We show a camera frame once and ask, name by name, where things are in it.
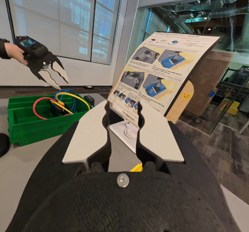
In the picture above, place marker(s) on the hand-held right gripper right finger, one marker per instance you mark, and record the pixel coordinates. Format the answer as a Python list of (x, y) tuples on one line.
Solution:
[(159, 136)]

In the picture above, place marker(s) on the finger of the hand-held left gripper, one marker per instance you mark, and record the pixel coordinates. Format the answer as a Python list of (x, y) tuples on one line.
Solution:
[(47, 78), (61, 72)]

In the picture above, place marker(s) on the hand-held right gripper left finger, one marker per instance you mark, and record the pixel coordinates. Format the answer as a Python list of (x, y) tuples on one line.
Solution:
[(87, 138)]

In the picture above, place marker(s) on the black ethernet splitter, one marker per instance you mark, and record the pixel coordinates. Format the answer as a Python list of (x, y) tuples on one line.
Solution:
[(65, 107)]

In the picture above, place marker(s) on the person's left hand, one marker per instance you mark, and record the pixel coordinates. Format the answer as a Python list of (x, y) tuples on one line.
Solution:
[(14, 51)]

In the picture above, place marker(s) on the black floor outlet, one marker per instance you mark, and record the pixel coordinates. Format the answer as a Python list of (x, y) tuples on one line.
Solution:
[(88, 87)]

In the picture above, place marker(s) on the white stand base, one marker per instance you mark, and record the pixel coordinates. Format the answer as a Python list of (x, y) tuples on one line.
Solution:
[(118, 132)]

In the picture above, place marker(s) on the black wristband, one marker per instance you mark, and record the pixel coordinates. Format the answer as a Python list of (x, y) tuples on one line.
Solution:
[(3, 49)]

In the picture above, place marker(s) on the yellow plastic bin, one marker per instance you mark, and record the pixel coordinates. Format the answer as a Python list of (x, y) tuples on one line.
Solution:
[(137, 167)]

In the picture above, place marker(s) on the small black box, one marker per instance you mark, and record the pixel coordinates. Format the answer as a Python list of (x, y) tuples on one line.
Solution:
[(89, 100)]

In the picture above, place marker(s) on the large window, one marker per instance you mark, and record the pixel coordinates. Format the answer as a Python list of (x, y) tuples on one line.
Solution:
[(58, 17)]

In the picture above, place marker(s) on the yellow smiley sticker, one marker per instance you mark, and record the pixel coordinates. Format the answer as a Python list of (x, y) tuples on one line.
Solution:
[(186, 95)]

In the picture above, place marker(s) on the green plastic bin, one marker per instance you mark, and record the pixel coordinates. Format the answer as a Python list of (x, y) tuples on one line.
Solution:
[(29, 126)]

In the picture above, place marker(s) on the cardboard box with blue label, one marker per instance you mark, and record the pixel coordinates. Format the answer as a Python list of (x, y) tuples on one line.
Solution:
[(200, 101)]

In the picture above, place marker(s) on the printed instruction sheet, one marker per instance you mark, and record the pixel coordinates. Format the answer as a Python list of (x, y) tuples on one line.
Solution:
[(165, 60)]

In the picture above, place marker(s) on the black mesh armrest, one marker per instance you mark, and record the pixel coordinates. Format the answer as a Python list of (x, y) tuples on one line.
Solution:
[(3, 145)]

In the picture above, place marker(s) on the brown cardboard box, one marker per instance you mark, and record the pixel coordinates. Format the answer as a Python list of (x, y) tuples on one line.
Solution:
[(212, 68)]

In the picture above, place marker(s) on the metal storage shelf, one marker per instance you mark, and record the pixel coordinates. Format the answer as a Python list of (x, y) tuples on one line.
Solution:
[(233, 84)]

